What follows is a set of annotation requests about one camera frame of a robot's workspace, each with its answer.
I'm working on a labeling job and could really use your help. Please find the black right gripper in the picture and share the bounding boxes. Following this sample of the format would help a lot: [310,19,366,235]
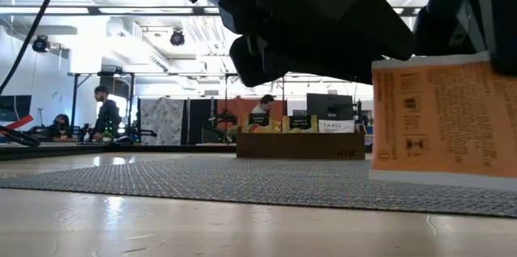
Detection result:
[412,0,517,76]

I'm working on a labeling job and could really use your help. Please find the brown wooden tea organizer box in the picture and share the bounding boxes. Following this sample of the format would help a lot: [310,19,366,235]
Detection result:
[236,132,367,160]

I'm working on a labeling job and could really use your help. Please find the black computer monitor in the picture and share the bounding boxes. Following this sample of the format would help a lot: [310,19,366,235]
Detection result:
[305,92,356,121]

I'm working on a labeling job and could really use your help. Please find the person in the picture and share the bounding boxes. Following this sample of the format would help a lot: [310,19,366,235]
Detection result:
[91,85,123,141]
[250,94,275,115]
[47,113,74,140]

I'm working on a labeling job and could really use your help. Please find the orange partition panel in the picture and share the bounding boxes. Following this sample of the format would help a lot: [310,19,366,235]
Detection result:
[216,97,288,123]

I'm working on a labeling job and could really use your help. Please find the black partition panel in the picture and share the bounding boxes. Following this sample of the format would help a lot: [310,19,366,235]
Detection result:
[187,98,219,145]

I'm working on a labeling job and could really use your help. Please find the black ceiling spotlight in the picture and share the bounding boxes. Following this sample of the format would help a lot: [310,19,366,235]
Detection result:
[168,28,187,48]
[31,34,52,54]

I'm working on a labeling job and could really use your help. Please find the grey woven placemat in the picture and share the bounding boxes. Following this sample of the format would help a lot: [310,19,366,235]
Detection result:
[0,155,517,218]

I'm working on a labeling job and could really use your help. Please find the white patterned curtain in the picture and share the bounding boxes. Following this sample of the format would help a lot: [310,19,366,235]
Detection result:
[139,97,186,146]

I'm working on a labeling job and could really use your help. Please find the black background robot arms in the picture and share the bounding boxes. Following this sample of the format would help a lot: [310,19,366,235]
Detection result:
[30,121,158,145]

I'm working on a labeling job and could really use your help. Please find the red bar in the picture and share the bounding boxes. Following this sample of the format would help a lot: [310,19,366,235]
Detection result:
[0,114,34,133]

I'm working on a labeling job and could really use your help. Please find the black background gantry frame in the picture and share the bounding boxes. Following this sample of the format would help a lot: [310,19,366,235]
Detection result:
[66,70,288,145]

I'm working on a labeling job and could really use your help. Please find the black aluminium table frame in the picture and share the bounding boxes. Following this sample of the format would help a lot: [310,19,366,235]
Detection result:
[0,142,372,162]

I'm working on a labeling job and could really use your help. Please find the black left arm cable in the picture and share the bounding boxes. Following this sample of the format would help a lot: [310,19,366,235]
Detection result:
[0,0,65,95]

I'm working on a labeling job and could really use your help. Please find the black wall screen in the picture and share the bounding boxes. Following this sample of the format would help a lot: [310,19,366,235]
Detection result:
[0,95,32,123]

